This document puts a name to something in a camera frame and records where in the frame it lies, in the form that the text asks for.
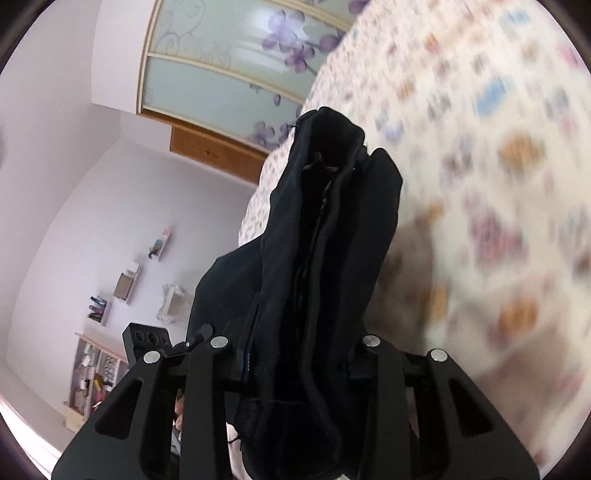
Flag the black pants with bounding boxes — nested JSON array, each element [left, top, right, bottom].
[[187, 108, 403, 479]]

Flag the person's right hand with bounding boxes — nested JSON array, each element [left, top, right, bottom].
[[174, 391, 185, 433]]

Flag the white bookshelf with items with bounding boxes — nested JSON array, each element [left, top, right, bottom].
[[64, 333, 128, 433]]

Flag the black perforated box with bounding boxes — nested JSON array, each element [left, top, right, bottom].
[[122, 323, 172, 367]]

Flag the white ornate rack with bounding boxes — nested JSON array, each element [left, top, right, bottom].
[[156, 284, 193, 325]]

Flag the wooden door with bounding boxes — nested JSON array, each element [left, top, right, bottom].
[[169, 126, 266, 185]]

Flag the pink cartoon print blanket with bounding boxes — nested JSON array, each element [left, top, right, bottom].
[[236, 0, 591, 476]]

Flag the frosted floral sliding wardrobe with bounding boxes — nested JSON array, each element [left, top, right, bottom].
[[138, 0, 367, 152]]

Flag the white wall shelf with books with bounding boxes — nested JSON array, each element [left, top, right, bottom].
[[86, 295, 111, 326]]

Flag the white wall shelf with box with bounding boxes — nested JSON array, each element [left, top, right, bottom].
[[113, 262, 141, 303]]

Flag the white wall shelf with figurines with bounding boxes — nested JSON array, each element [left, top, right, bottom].
[[147, 228, 172, 261]]

